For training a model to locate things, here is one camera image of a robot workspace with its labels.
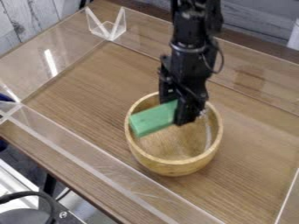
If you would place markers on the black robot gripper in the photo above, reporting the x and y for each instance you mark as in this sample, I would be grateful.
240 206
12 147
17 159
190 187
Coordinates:
183 74

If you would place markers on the green rectangular block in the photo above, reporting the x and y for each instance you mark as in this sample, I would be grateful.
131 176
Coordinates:
152 119

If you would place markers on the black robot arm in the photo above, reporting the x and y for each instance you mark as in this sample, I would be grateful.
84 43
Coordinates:
196 23

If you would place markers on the light wooden bowl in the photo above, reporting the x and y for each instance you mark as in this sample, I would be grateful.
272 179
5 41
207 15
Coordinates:
175 151

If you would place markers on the white object at right edge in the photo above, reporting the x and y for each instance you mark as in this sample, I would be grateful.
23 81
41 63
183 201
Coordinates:
294 38

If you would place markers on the black table leg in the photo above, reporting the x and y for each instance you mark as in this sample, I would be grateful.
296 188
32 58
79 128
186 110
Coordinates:
50 185

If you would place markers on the clear acrylic tray wall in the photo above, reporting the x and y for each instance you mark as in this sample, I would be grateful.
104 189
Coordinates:
71 85

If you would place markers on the clear acrylic corner bracket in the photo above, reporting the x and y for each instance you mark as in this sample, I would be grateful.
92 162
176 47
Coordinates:
107 30

